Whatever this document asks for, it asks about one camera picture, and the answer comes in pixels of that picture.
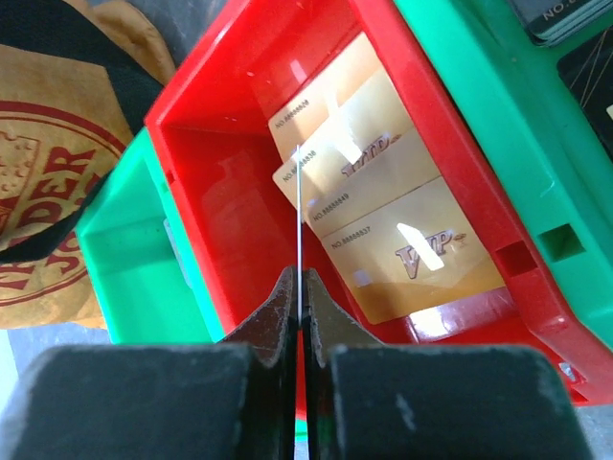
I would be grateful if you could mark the gold credit card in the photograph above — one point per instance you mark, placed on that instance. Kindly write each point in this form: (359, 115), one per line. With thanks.
(300, 300)

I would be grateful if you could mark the gold cards stack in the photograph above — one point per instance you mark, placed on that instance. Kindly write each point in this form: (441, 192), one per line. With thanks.
(356, 167)

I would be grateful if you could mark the left green plastic bin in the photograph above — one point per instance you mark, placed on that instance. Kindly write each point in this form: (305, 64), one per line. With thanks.
(139, 259)

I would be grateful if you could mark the right green plastic bin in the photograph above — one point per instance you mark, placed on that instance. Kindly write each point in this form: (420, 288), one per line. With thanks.
(534, 135)

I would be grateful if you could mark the red plastic bin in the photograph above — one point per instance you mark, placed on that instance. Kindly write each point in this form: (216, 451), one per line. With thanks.
(211, 128)

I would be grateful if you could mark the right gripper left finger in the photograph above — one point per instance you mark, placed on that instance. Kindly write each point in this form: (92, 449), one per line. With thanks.
(234, 399)

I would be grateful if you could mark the yellow tote bag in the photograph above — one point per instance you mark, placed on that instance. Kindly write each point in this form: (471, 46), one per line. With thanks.
(77, 81)

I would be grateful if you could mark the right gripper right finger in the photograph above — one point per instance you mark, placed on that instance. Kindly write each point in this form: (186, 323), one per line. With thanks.
(369, 400)

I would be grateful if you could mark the green plastic bin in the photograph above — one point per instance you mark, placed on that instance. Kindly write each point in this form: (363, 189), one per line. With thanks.
(139, 259)
(534, 135)

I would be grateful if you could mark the black cards stack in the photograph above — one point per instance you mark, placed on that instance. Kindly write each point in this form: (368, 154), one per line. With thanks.
(585, 70)

